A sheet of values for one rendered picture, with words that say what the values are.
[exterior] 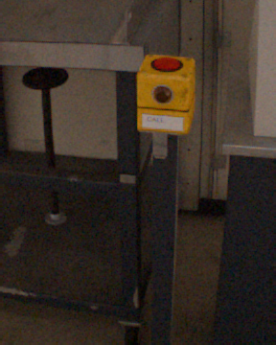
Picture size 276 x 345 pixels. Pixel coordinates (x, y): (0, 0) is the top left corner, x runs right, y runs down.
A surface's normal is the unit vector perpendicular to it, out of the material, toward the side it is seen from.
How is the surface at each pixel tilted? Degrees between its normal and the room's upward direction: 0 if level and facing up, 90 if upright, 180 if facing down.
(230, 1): 90
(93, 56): 90
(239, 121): 0
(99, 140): 90
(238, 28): 90
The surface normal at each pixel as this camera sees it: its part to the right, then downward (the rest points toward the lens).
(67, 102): -0.19, 0.52
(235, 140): -0.01, -0.85
